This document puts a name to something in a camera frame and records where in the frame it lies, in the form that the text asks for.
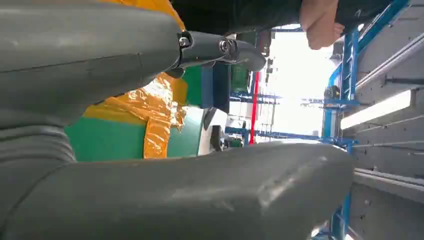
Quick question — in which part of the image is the yellow plastic sheet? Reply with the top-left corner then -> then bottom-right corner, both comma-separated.
82,0 -> 189,160

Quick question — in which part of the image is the blue metal rack frame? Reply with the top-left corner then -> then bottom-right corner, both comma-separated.
321,0 -> 412,240

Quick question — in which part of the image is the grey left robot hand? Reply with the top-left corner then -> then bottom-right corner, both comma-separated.
0,0 -> 354,240

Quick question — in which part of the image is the white ceiling light strip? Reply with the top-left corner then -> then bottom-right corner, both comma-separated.
340,89 -> 412,131

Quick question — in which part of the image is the green table mat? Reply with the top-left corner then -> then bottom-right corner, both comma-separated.
64,64 -> 205,163

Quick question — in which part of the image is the person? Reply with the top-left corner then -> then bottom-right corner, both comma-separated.
170,0 -> 393,36

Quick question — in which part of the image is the red pole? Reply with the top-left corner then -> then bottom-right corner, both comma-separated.
249,71 -> 261,145

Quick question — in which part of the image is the person's hand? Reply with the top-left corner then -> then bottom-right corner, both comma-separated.
299,0 -> 345,51

